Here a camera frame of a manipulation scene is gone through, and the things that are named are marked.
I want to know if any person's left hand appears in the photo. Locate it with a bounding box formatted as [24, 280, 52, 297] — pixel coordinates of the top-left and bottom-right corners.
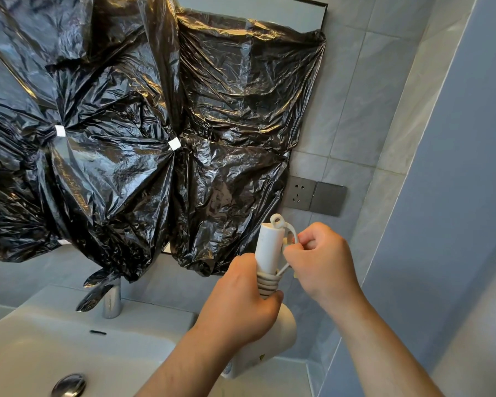
[194, 253, 284, 354]

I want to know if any person's right hand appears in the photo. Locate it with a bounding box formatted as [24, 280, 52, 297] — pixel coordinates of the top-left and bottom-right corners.
[283, 222, 363, 315]

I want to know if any white hair dryer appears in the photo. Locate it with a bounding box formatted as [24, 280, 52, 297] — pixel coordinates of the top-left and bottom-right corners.
[221, 213, 298, 379]

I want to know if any white hair dryer cord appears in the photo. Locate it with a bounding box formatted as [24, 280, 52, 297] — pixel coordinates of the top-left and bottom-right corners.
[256, 223, 300, 300]

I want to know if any person's right forearm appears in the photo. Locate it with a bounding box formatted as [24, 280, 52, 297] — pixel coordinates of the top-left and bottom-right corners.
[324, 285, 445, 397]

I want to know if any person's left forearm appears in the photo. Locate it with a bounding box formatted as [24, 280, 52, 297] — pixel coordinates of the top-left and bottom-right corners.
[134, 324, 249, 397]

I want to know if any black plastic bag sheet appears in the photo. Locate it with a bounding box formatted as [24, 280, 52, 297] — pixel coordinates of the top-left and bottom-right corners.
[165, 6, 327, 277]
[0, 0, 182, 283]

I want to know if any chrome faucet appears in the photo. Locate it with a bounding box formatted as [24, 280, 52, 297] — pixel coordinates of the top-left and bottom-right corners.
[75, 269, 122, 320]

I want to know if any white ceramic sink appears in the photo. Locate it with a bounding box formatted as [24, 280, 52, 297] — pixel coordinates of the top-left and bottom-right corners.
[0, 284, 315, 397]

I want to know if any chrome sink drain stopper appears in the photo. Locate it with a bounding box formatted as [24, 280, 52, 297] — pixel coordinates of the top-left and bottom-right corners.
[51, 373, 87, 397]

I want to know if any black-framed mirror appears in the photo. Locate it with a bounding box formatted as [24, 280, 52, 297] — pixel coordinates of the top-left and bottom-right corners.
[174, 0, 329, 33]

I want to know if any grey wall socket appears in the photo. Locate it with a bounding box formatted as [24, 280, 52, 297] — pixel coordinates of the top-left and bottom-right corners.
[283, 176, 317, 211]

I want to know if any grey wall switch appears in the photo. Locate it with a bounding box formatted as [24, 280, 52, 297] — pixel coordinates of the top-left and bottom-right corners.
[310, 182, 348, 217]

